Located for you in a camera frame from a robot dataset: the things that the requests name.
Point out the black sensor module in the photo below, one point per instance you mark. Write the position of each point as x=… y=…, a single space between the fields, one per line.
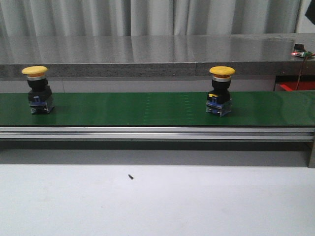
x=299 y=47

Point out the green conveyor belt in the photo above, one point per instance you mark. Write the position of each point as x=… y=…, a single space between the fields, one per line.
x=251 y=108

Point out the small green circuit board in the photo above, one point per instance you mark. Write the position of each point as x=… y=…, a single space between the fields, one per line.
x=303 y=54

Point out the grey pleated curtain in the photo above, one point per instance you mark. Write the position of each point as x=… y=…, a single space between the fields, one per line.
x=146 y=17

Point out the yellow mushroom push button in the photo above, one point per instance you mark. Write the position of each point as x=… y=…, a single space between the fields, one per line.
x=40 y=96
x=218 y=101

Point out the grey stone counter shelf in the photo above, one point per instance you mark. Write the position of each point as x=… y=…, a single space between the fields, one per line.
x=156 y=56

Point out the aluminium conveyor frame rail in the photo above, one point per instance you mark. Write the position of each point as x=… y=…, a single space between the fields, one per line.
x=190 y=146

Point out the red plastic tray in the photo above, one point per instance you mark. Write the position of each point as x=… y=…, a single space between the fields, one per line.
x=302 y=86

